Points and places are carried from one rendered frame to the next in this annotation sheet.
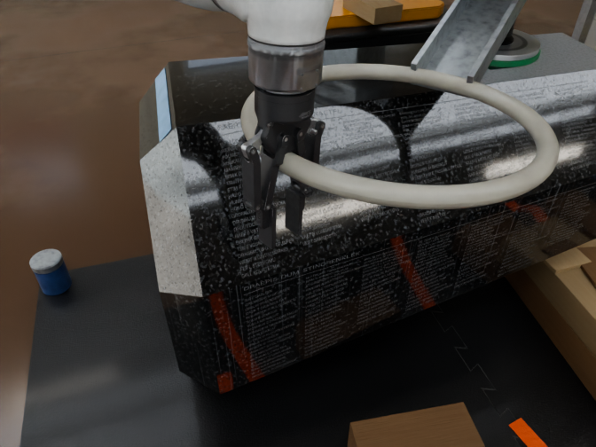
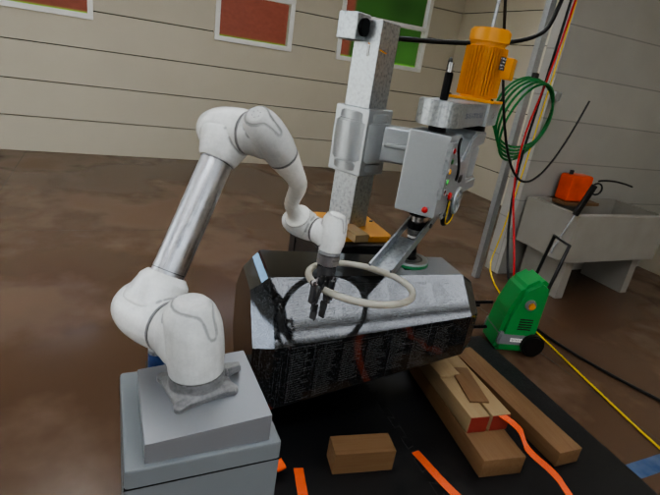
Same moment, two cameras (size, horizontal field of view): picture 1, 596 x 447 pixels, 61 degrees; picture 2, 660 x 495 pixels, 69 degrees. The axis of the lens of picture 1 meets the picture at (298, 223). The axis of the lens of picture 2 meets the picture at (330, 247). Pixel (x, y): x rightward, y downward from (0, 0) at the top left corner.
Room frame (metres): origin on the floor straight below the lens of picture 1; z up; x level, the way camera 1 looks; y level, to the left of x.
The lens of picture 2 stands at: (-1.15, 0.19, 1.77)
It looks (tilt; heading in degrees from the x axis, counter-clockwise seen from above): 21 degrees down; 354
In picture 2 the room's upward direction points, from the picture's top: 9 degrees clockwise
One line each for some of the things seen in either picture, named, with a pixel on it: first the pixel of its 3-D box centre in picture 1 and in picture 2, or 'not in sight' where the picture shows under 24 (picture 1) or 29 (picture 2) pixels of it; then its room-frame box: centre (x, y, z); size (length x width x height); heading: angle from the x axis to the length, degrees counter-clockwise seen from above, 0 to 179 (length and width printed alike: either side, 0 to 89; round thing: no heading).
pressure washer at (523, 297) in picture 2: not in sight; (524, 292); (1.92, -1.59, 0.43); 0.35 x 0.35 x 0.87; 2
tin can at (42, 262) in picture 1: (51, 272); (156, 357); (1.22, 0.84, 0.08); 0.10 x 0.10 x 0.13
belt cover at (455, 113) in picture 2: not in sight; (458, 115); (1.57, -0.69, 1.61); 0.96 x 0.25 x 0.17; 148
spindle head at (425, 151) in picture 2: not in sight; (431, 172); (1.34, -0.54, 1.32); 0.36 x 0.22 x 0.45; 148
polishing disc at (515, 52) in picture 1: (495, 42); (409, 257); (1.28, -0.50, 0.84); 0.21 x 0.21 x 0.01
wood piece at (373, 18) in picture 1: (372, 5); (354, 233); (1.70, -0.24, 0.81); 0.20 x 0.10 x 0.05; 25
